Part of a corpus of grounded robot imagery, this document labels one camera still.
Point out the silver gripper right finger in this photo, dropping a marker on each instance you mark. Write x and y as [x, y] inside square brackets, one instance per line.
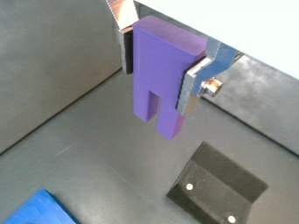
[199, 79]

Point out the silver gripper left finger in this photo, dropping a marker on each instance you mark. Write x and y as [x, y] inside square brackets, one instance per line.
[123, 11]

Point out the purple double-square peg object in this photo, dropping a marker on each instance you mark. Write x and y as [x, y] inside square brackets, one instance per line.
[165, 51]

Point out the blue shape-sorting board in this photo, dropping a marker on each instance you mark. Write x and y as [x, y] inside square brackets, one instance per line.
[42, 209]

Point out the black curved holder stand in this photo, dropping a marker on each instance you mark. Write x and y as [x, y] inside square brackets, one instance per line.
[215, 190]

